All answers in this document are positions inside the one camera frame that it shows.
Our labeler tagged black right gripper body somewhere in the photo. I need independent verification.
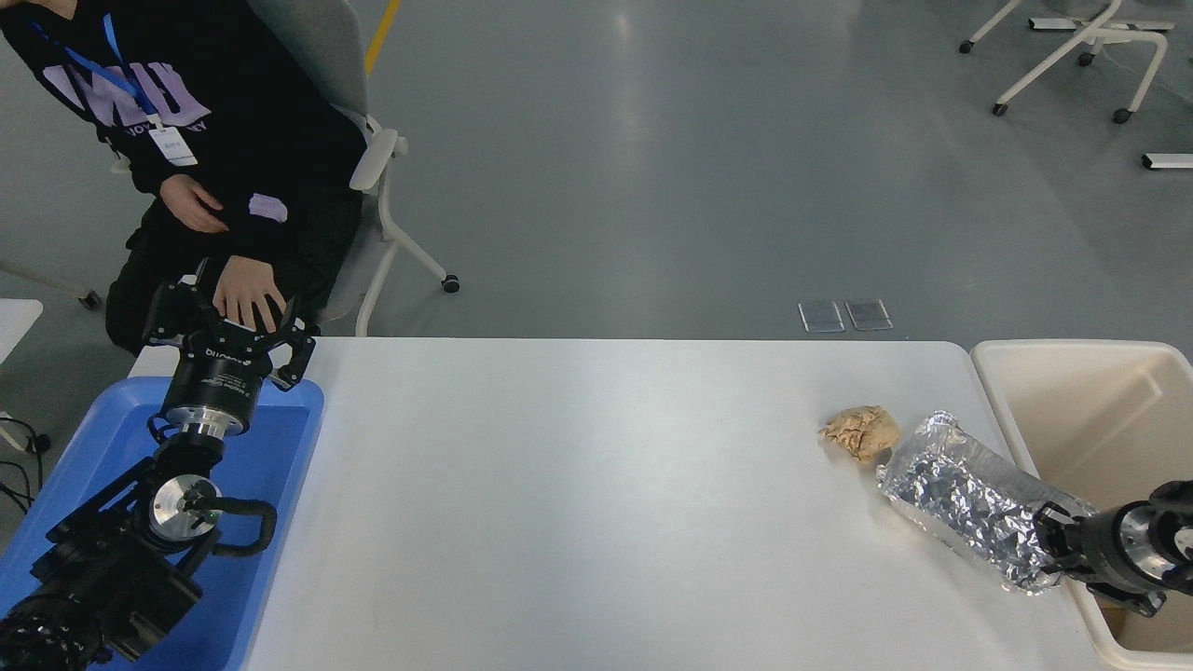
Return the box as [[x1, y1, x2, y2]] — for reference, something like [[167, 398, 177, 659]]
[[1070, 508, 1138, 590]]

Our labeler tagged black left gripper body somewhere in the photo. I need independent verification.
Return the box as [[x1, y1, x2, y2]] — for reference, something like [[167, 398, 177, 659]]
[[164, 322, 277, 422]]

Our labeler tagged silver foil tray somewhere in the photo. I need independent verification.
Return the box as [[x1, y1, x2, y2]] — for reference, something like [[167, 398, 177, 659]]
[[876, 410, 1099, 596]]

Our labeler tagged person's left hand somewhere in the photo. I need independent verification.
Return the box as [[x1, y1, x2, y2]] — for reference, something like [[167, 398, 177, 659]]
[[213, 258, 287, 334]]

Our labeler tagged person's right hand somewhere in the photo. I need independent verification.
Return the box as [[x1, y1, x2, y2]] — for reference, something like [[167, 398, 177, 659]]
[[160, 175, 229, 234]]

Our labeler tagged white chair leg with caster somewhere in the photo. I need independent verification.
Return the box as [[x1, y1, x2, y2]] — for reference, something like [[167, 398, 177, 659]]
[[0, 264, 102, 311]]

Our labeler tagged blue plastic tray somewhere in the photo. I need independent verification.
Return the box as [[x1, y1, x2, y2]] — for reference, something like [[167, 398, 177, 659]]
[[0, 377, 325, 671]]

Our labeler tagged large pale plastic bin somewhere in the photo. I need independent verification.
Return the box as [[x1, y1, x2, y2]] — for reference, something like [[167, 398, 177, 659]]
[[969, 338, 1193, 671]]

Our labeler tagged small white side table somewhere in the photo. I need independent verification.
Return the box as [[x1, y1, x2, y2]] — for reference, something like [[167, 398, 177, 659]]
[[0, 298, 44, 366]]

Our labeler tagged white ID badge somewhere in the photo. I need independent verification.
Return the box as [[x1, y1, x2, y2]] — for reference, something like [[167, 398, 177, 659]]
[[149, 126, 199, 169]]

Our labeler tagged grey white office chair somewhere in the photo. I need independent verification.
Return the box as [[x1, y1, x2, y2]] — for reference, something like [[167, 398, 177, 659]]
[[247, 0, 462, 338]]

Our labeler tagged person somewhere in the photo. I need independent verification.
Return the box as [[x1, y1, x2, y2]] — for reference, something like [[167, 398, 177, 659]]
[[0, 0, 366, 355]]

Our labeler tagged crumpled tan paper ball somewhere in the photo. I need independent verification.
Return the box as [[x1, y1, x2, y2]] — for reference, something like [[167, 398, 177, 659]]
[[819, 404, 901, 465]]

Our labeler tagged white chair base with casters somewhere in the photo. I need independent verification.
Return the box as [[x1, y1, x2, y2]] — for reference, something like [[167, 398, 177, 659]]
[[958, 0, 1177, 125]]

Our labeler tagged black cable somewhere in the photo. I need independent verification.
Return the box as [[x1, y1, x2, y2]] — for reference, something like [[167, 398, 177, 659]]
[[0, 415, 52, 516]]

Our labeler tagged blue lanyard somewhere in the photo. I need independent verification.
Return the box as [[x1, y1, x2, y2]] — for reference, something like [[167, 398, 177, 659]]
[[28, 14, 164, 130]]

